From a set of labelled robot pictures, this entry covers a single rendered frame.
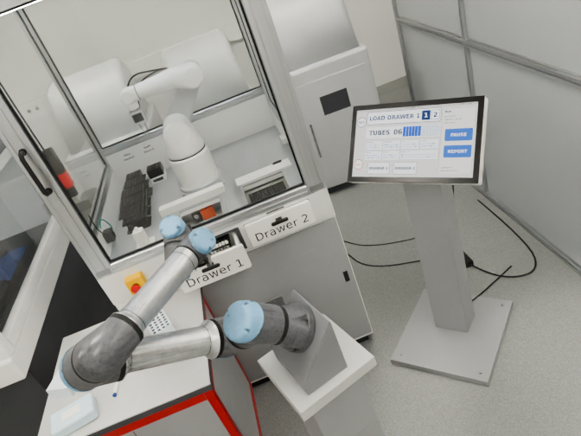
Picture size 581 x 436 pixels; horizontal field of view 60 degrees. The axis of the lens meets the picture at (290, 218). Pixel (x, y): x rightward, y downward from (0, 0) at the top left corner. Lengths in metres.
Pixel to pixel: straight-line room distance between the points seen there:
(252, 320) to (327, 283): 1.00
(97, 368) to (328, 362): 0.65
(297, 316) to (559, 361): 1.38
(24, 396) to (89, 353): 1.17
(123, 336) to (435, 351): 1.65
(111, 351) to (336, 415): 0.78
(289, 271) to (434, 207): 0.69
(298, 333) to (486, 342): 1.27
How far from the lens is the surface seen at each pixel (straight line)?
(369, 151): 2.03
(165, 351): 1.42
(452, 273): 2.33
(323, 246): 2.23
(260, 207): 2.06
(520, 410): 2.37
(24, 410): 2.46
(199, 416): 1.88
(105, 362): 1.25
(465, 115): 1.92
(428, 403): 2.41
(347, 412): 1.73
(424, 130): 1.96
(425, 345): 2.56
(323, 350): 1.50
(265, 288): 2.28
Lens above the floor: 1.95
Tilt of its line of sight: 31 degrees down
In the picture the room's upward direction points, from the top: 21 degrees counter-clockwise
